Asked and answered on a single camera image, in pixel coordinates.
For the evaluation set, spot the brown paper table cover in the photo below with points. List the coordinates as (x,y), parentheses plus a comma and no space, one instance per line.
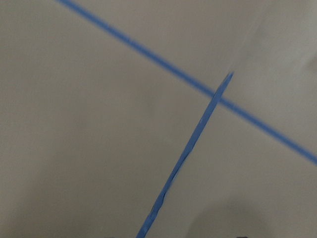
(98,99)

